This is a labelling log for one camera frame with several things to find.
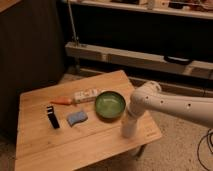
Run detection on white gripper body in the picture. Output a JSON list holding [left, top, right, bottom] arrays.
[[121, 111, 142, 138]]

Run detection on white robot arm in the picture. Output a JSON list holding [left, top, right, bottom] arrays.
[[121, 81, 213, 138]]

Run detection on green ceramic bowl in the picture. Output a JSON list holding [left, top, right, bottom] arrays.
[[95, 91, 126, 119]]

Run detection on white rectangular eraser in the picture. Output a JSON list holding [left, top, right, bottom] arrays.
[[74, 89, 101, 103]]

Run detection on blue sponge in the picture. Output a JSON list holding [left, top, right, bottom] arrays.
[[67, 111, 88, 126]]

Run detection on wooden table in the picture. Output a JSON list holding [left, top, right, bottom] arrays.
[[15, 70, 162, 171]]

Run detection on orange toy carrot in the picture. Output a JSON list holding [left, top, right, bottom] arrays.
[[50, 98, 72, 105]]

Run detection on grey metal shelf beam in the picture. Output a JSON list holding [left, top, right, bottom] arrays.
[[65, 42, 213, 80]]

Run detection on metal vertical pole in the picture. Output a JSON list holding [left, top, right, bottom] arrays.
[[67, 0, 79, 46]]

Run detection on black cables on floor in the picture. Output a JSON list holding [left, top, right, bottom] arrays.
[[197, 128, 213, 171]]

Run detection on upper wall shelf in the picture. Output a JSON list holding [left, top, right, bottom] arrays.
[[61, 0, 213, 20]]

